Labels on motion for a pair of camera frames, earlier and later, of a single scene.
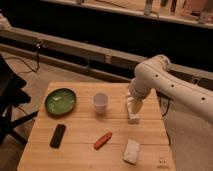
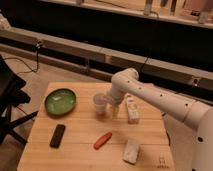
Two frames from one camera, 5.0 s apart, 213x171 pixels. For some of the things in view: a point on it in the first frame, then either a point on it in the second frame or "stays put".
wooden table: (84, 126) stays put
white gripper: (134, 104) to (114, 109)
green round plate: (60, 101) stays put
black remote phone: (57, 136) stays put
